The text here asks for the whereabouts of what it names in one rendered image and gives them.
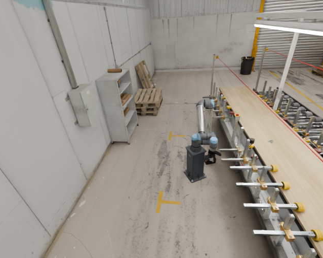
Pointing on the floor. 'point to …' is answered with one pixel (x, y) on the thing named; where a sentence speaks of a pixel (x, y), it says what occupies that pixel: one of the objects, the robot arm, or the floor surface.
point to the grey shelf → (112, 99)
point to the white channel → (294, 35)
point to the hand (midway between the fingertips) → (213, 160)
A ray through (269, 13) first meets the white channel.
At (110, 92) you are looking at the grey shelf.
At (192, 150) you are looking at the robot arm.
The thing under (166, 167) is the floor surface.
